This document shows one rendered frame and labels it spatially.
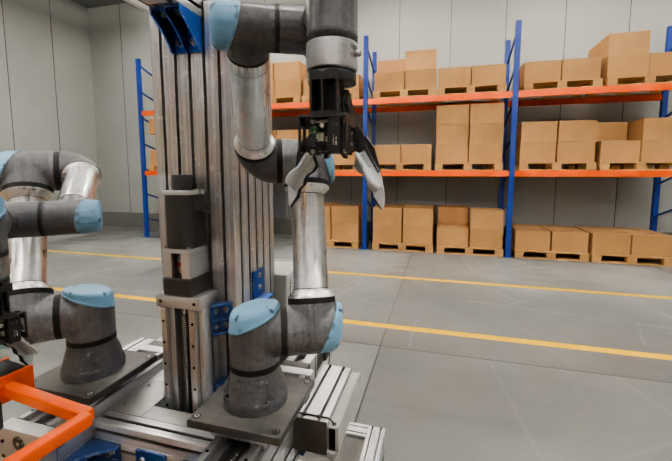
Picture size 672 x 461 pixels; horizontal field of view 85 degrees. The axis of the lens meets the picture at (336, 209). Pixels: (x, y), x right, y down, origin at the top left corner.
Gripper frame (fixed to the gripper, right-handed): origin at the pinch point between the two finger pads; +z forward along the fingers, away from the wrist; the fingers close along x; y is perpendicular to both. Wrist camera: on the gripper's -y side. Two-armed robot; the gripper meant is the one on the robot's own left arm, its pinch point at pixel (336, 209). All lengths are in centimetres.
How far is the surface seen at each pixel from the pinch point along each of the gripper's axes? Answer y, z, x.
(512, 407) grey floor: -199, 152, 68
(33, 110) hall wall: -638, -156, -956
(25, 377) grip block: 8, 33, -59
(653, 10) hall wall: -808, -310, 401
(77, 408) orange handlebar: 13, 33, -41
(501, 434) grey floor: -170, 152, 57
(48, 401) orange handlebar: 12, 33, -47
